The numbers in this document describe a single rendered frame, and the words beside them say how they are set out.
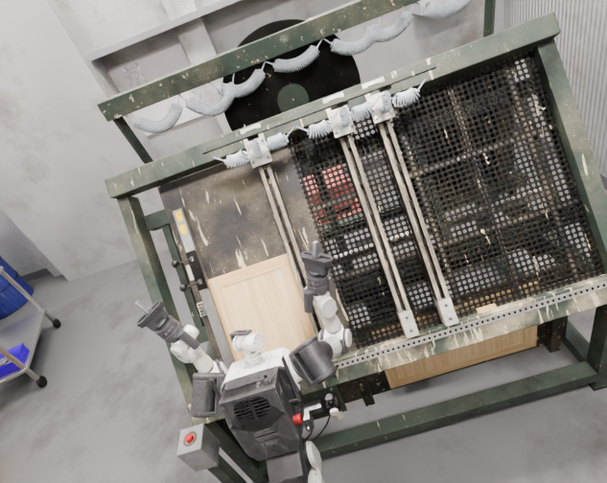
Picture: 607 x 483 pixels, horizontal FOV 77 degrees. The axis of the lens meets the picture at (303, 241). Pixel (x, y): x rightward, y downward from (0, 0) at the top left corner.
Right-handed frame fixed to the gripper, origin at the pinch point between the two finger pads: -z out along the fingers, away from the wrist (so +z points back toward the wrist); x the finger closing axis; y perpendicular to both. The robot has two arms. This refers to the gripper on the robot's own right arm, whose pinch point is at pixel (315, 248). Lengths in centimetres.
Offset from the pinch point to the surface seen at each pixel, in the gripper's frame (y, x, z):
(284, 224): 33.2, 34.2, 12.6
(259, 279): 18, 42, 37
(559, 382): 84, -106, 111
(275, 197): 37, 40, 1
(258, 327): 7, 38, 59
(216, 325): -3, 57, 56
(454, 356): 72, -50, 102
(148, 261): -3, 94, 27
